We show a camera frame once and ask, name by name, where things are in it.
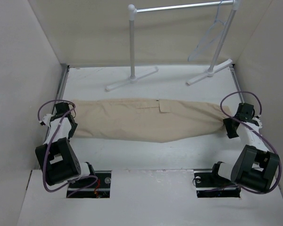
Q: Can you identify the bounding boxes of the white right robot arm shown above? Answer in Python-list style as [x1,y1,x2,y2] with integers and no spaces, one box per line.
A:
[209,103,280,194]

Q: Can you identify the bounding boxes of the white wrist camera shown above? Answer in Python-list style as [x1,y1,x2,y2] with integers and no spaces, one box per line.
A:
[253,116,263,129]
[39,113,53,127]

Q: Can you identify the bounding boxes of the beige trousers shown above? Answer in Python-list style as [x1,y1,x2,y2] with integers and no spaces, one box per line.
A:
[73,98,231,143]

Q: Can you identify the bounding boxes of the white clothes rack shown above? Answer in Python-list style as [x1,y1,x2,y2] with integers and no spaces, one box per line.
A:
[105,0,241,92]

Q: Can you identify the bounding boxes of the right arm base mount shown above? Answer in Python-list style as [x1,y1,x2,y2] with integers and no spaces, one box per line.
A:
[192,163,241,198]

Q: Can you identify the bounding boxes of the light blue wire hanger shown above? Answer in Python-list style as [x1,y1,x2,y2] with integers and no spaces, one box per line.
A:
[188,0,227,62]

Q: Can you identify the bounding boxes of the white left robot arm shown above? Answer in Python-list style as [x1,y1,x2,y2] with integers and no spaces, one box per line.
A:
[35,101,96,188]

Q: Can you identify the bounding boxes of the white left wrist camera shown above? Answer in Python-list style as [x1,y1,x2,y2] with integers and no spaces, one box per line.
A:
[39,113,53,127]

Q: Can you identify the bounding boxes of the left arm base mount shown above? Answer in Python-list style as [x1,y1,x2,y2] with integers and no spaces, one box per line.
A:
[66,170,112,199]

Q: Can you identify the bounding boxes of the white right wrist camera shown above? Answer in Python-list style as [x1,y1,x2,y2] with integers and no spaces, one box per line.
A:
[253,116,263,129]

